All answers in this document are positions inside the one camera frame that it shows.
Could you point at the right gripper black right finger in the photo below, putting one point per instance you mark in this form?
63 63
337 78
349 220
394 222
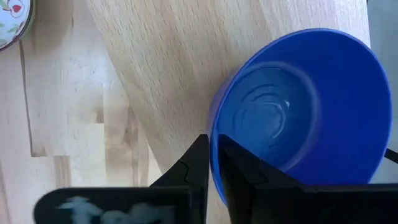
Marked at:
248 186

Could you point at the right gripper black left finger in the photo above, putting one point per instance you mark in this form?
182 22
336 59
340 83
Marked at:
192 174

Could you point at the blue plastic mini bowl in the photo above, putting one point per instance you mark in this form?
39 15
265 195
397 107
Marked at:
342 93

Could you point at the white floral mini bowl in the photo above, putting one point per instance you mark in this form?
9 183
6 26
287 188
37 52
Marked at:
12 18

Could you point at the wooden rack with black frame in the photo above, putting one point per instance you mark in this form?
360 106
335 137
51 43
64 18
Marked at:
171 62

